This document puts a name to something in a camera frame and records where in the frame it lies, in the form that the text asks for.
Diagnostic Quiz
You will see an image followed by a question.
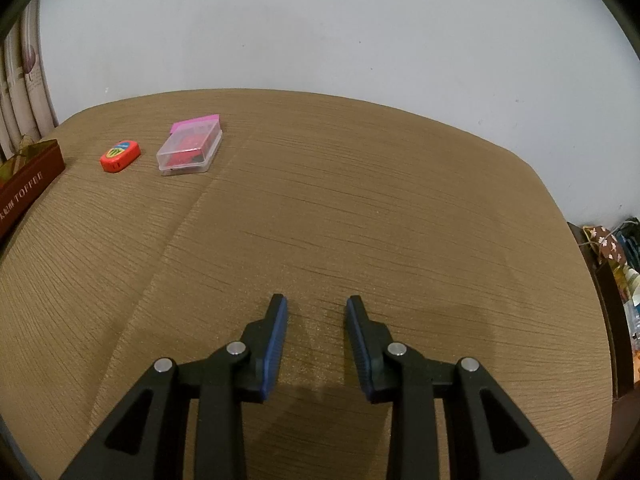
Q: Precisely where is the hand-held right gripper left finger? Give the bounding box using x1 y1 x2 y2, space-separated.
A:
60 293 289 480

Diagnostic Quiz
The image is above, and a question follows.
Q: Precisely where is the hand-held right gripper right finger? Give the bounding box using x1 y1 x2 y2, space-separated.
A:
345 295 576 480

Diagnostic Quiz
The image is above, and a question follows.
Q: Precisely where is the clear box with red contents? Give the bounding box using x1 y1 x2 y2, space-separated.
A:
156 127 223 177

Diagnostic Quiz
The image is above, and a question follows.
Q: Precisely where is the red oval tape measure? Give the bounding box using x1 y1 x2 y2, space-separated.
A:
99 140 142 174

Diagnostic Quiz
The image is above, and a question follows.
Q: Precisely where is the red rectangular tin box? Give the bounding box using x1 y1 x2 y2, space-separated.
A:
0 138 66 241

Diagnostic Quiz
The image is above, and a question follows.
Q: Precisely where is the dark wooden sideboard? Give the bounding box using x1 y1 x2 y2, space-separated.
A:
567 217 640 401

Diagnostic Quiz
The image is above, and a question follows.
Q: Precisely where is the brown patterned pouch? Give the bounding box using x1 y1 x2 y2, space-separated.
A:
582 225 626 264

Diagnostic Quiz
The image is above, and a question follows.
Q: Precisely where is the blue bag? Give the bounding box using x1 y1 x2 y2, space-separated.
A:
616 219 640 261

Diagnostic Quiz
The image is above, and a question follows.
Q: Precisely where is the beige patterned curtain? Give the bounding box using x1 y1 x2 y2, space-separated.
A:
0 10 58 161

